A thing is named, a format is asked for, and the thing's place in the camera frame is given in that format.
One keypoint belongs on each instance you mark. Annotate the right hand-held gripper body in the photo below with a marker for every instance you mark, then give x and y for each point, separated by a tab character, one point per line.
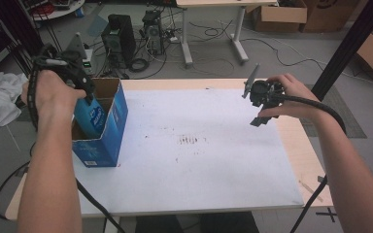
265	93

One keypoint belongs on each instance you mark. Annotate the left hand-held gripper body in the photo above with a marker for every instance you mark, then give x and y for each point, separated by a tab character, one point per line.
73	66

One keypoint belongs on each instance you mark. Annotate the blue packet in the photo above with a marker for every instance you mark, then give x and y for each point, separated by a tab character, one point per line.
90	119

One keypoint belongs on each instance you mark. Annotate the blue cardboard box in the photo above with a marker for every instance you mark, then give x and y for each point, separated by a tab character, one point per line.
110	142

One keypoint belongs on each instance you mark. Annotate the person's right hand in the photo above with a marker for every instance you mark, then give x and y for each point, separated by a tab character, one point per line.
296	100

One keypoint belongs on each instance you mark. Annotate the person's left hand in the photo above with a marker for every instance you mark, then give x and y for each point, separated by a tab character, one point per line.
50	93

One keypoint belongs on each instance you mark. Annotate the power supply with green display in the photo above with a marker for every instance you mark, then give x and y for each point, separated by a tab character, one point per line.
86	63

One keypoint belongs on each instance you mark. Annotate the black computer tower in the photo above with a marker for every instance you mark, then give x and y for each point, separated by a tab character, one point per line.
119	39

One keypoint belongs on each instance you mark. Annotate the round white table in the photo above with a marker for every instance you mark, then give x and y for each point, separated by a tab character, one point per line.
61	11

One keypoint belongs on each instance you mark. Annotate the white board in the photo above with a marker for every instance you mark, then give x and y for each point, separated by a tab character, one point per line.
207	168

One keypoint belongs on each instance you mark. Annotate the grey floor mat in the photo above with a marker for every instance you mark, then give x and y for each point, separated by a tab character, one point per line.
346	124

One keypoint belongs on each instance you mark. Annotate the small open cardboard box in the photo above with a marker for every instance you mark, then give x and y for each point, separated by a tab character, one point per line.
281	16

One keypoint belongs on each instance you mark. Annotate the open computer case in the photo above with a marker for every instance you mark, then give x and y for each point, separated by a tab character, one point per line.
152	30

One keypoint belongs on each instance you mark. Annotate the black metal stand pole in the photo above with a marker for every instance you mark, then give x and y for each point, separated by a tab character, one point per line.
346	48

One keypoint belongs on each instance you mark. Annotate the white-legged desk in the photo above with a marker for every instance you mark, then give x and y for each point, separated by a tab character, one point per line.
226	2

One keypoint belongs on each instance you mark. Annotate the large closed cardboard box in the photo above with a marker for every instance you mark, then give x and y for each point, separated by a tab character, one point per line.
330	14

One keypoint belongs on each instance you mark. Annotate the black tape cross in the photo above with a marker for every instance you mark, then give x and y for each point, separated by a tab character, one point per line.
327	214

